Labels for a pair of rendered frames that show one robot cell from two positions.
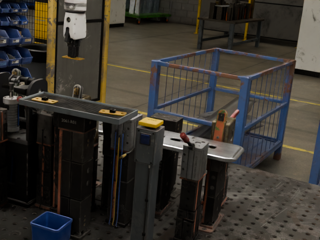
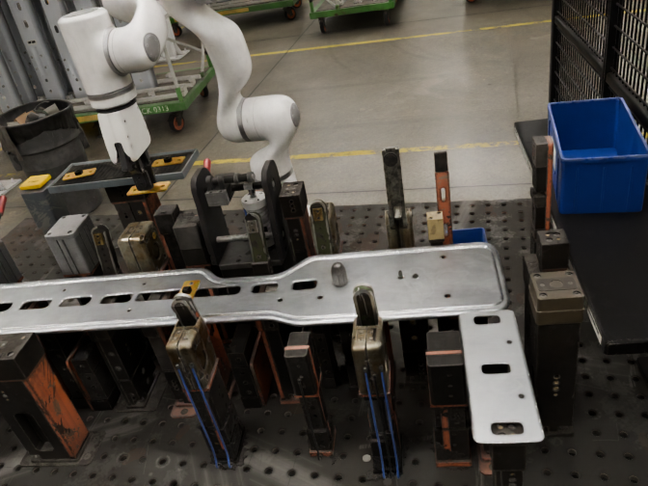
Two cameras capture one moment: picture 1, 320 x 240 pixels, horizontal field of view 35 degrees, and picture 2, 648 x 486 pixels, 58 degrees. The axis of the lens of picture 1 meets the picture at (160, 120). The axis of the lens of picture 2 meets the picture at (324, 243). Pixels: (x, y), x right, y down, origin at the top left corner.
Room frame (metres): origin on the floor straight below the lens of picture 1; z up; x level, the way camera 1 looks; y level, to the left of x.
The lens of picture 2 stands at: (3.08, 0.51, 1.74)
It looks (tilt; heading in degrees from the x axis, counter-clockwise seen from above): 33 degrees down; 171
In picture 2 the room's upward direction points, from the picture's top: 12 degrees counter-clockwise
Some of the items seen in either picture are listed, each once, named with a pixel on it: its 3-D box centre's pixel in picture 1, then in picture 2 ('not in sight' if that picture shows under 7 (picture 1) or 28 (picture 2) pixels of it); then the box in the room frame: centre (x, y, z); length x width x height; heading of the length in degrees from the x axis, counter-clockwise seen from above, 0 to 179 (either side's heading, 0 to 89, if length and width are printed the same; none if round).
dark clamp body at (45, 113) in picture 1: (49, 158); (210, 280); (1.78, 0.40, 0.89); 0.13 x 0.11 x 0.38; 159
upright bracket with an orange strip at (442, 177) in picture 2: not in sight; (446, 251); (2.04, 0.95, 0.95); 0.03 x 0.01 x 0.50; 69
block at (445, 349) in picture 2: not in sight; (447, 400); (2.35, 0.80, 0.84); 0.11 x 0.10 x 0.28; 159
